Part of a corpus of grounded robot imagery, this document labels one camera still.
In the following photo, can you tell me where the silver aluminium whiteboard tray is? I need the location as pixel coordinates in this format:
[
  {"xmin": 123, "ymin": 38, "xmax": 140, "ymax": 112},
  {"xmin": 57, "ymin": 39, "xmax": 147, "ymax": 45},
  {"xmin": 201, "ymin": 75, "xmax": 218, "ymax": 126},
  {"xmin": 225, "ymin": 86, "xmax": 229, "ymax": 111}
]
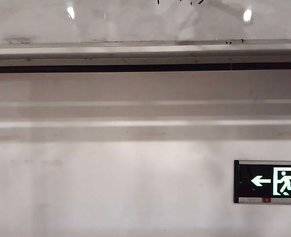
[{"xmin": 0, "ymin": 39, "xmax": 291, "ymax": 74}]

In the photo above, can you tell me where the white glossy whiteboard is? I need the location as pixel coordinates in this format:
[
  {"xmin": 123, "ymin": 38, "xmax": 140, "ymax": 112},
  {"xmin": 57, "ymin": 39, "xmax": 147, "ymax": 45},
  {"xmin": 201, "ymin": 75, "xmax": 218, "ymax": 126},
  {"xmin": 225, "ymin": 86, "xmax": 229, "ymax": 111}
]
[{"xmin": 0, "ymin": 0, "xmax": 291, "ymax": 44}]

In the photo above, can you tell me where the green emergency exit sign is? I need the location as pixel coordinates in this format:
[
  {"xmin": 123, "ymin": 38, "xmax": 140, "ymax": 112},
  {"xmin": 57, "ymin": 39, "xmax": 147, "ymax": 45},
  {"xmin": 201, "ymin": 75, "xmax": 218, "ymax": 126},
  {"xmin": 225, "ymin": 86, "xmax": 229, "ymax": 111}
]
[{"xmin": 233, "ymin": 159, "xmax": 291, "ymax": 206}]

